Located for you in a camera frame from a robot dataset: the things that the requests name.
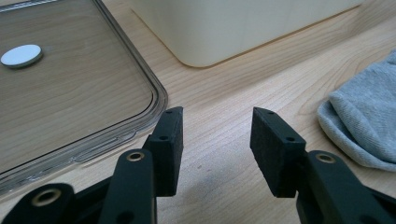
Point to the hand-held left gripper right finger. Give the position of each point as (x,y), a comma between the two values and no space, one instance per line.
(277,155)

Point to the cream compartment storage box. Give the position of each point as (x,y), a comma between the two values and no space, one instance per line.
(236,28)

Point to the grey sock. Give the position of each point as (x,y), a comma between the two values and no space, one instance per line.
(364,118)

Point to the transparent plastic box lid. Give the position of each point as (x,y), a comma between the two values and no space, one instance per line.
(74,93)

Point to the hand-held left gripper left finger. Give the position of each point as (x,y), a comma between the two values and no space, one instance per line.
(166,155)

